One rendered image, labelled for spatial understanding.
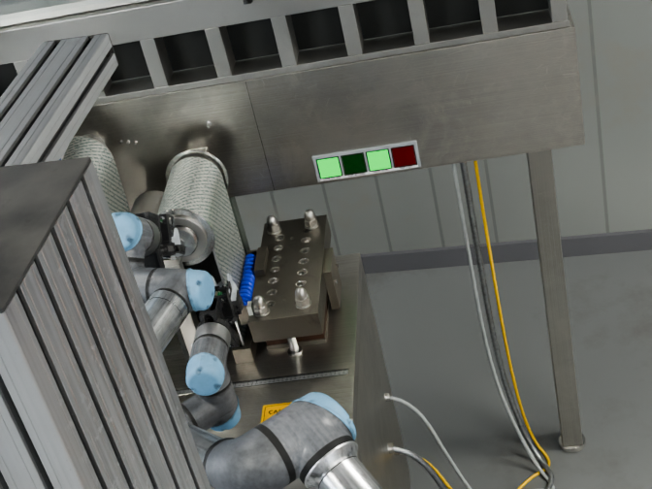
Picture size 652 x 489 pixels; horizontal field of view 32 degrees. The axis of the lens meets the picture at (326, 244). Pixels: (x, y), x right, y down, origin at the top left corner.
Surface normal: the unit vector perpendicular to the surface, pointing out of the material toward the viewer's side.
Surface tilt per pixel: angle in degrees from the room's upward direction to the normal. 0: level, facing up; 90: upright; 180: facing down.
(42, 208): 0
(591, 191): 90
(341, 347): 0
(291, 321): 90
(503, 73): 90
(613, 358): 0
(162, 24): 90
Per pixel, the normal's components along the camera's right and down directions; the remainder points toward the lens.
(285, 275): -0.20, -0.81
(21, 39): -0.05, 0.57
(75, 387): 0.97, -0.09
